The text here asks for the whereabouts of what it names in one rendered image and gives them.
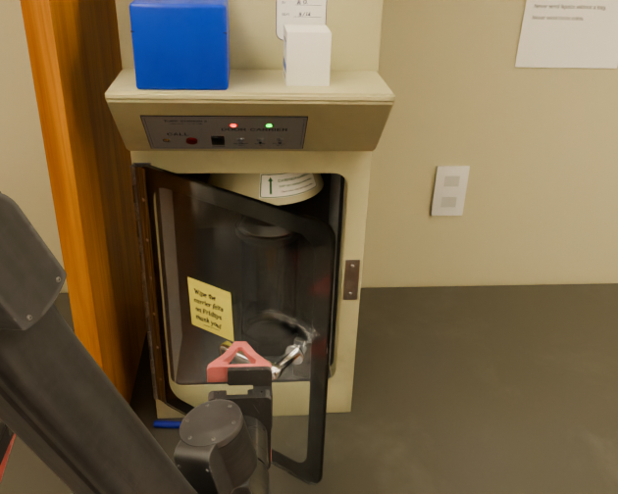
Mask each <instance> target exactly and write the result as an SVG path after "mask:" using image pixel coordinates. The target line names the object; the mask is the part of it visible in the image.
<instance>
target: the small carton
mask: <svg viewBox="0 0 618 494"><path fill-rule="evenodd" d="M331 48H332V33H331V31H330V30H329V29H328V27H327V26H326V25H283V78H284V82H285V85H286V86H329V85H330V68H331Z"/></svg>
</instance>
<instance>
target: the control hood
mask: <svg viewBox="0 0 618 494"><path fill-rule="evenodd" d="M105 100H106V102H107V104H108V107H109V109H110V112H111V114H112V116H113V119H114V121H115V123H116V126H117V128H118V130H119V133H120V135H121V137H122V139H123V141H124V144H125V146H126V148H127V149H128V150H129V151H374V149H376V147H377V145H378V143H379V140H380V138H381V135H382V133H383V130H384V128H385V125H386V122H387V119H388V117H389V114H390V112H391V109H392V107H393V104H394V102H395V96H394V94H393V93H392V92H391V90H390V89H389V87H388V86H387V85H386V83H385V82H384V80H383V79H382V78H381V76H380V75H379V74H378V73H377V72H367V71H330V85H329V86H286V85H285V82H284V78H283V70H230V79H229V88H228V89H227V90H176V89H138V88H137V87H136V80H135V70H134V68H123V70H122V71H121V72H120V73H119V74H118V76H117V77H116V79H115V80H114V81H113V83H112V84H111V86H110V87H109V88H108V90H107V91H106V92H105ZM140 116H280V117H308V121H307V126H306V132H305V138H304V144H303V149H151V147H150V144H149V141H148V138H147V135H146V132H145V129H144V126H143V124H142V121H141V118H140Z"/></svg>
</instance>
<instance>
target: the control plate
mask: <svg viewBox="0 0 618 494"><path fill-rule="evenodd" d="M140 118H141V121H142V124H143V126H144V129H145V132H146V135H147V138H148V141H149V144H150V147H151V149H303V144H304V138H305V132H306V126H307V121H308V117H280V116H140ZM232 123H235V124H237V127H230V126H229V124H232ZM265 124H273V125H274V126H273V127H265ZM211 136H224V137H225V145H212V140H211ZM189 137H193V138H196V139H197V143H196V144H187V143H186V139H187V138H189ZM164 138H170V139H171V140H172V141H171V142H164V141H163V139H164ZM238 138H244V141H242V143H241V144H240V143H239V141H237V139H238ZM257 138H264V141H262V143H261V144H259V141H257ZM277 138H282V139H283V141H282V143H281V144H279V143H278V141H277Z"/></svg>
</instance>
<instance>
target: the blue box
mask: <svg viewBox="0 0 618 494"><path fill-rule="evenodd" d="M129 16H130V27H131V31H130V32H131V38H132V49H133V59H134V70H135V80H136V87H137V88H138V89H176V90H227V89H228V88H229V79H230V69H231V59H230V19H229V0H133V1H132V2H131V3H130V4H129Z"/></svg>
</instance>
